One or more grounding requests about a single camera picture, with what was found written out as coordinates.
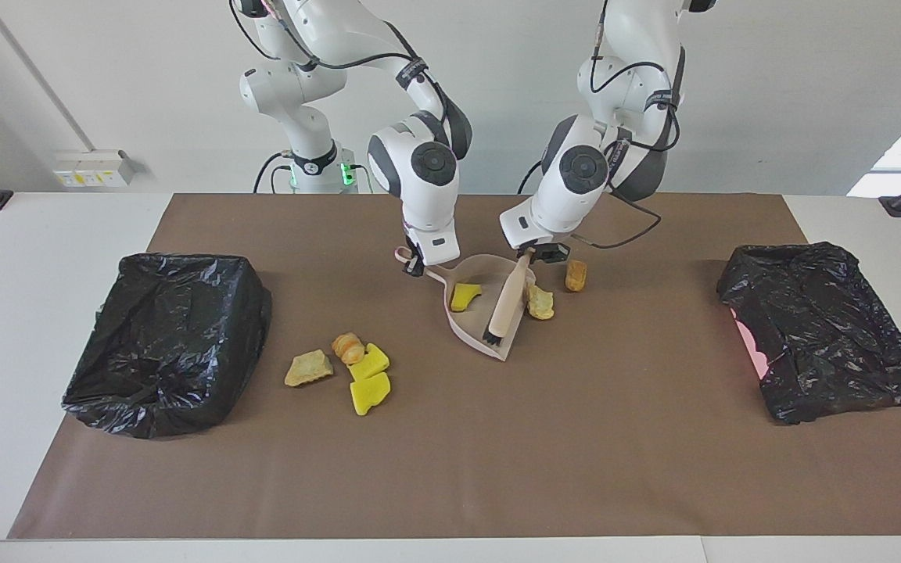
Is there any pale crusty bread piece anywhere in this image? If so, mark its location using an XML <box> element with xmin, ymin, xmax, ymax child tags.
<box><xmin>526</xmin><ymin>285</ymin><xmax>555</xmax><ymax>321</ymax></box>

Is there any beige brush with black bristles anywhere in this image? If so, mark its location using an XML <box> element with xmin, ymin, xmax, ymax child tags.
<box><xmin>483</xmin><ymin>249</ymin><xmax>534</xmax><ymax>347</ymax></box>

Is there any pale pink plastic dustpan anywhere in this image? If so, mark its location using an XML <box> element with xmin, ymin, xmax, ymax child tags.
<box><xmin>394</xmin><ymin>246</ymin><xmax>537</xmax><ymax>363</ymax></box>

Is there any striped orange croissant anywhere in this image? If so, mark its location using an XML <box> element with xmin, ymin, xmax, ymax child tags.
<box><xmin>332</xmin><ymin>332</ymin><xmax>366</xmax><ymax>366</ymax></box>

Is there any yellow sponge chunk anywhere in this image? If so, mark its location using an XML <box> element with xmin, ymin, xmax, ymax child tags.
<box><xmin>349</xmin><ymin>372</ymin><xmax>392</xmax><ymax>417</ymax></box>
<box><xmin>349</xmin><ymin>342</ymin><xmax>390</xmax><ymax>382</ymax></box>

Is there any greenish tan bread piece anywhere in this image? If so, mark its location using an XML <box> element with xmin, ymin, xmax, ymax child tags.
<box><xmin>284</xmin><ymin>350</ymin><xmax>335</xmax><ymax>388</ymax></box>

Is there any pink bin with black bag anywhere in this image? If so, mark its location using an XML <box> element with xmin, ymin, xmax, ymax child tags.
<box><xmin>716</xmin><ymin>242</ymin><xmax>901</xmax><ymax>426</ymax></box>

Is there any brown table mat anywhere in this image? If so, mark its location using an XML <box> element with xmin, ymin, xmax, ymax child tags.
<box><xmin>7</xmin><ymin>193</ymin><xmax>901</xmax><ymax>540</ymax></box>

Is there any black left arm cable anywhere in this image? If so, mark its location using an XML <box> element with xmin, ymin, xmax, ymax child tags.
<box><xmin>572</xmin><ymin>0</ymin><xmax>686</xmax><ymax>251</ymax></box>

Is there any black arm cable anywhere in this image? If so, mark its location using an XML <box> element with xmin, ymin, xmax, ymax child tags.
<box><xmin>572</xmin><ymin>0</ymin><xmax>686</xmax><ymax>251</ymax></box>
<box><xmin>229</xmin><ymin>0</ymin><xmax>451</xmax><ymax>118</ymax></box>

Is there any black right base cable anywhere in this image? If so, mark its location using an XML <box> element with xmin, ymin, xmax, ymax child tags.
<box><xmin>253</xmin><ymin>152</ymin><xmax>295</xmax><ymax>194</ymax></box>

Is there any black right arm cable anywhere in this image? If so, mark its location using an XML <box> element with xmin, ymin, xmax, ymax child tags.
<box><xmin>229</xmin><ymin>0</ymin><xmax>451</xmax><ymax>118</ymax></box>

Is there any white wall socket box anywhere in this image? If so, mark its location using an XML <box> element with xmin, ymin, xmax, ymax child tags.
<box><xmin>54</xmin><ymin>150</ymin><xmax>137</xmax><ymax>188</ymax></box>

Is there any white wall conduit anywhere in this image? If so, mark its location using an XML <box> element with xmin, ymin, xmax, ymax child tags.
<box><xmin>0</xmin><ymin>0</ymin><xmax>99</xmax><ymax>153</ymax></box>

